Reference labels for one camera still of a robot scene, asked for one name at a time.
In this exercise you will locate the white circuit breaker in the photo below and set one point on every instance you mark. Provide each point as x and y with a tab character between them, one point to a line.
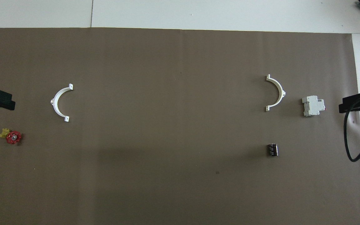
312	106

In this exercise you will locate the brown paper mat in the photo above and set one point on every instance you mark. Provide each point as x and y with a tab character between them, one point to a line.
173	131

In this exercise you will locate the brass valve with red handwheel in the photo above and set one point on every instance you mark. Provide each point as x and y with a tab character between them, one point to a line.
13	137

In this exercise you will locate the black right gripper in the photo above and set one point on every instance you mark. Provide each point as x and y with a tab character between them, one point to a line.
359	101

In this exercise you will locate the black cylindrical capacitor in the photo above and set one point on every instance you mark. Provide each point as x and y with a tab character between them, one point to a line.
272	150

